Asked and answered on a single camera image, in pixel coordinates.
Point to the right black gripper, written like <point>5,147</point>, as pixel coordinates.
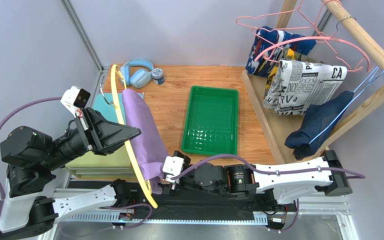
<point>167,188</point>

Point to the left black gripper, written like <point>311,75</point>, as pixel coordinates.
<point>101,135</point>

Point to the yellow clothes hanger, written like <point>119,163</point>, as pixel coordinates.
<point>145,185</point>

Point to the purple trousers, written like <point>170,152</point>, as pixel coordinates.
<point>148,147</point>

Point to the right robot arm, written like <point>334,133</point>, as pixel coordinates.
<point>269,185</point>

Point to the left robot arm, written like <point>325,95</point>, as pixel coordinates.
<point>31,158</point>

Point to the thick pink hanger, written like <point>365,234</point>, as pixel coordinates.
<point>324,40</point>

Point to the olive green box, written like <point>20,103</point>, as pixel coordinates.
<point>92,166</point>

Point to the green plastic tray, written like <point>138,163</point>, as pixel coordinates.
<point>211,123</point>

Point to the light blue headphones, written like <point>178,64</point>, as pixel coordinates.
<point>141,77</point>

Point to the small blue white jar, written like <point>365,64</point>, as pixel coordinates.
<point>157,75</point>

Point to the newspaper print garment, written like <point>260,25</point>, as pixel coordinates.
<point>298,85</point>

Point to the dark blue denim garment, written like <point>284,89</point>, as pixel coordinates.
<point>317,124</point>

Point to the yellow camouflage garment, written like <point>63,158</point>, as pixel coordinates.
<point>288,54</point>

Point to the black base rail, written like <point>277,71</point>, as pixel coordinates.
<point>189,205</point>

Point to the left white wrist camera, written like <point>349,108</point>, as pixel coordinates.
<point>75,98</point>

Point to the thin pink wire hanger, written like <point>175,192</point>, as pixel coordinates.
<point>289,8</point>

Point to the blue wire hanger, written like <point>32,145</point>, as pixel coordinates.
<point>372,76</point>

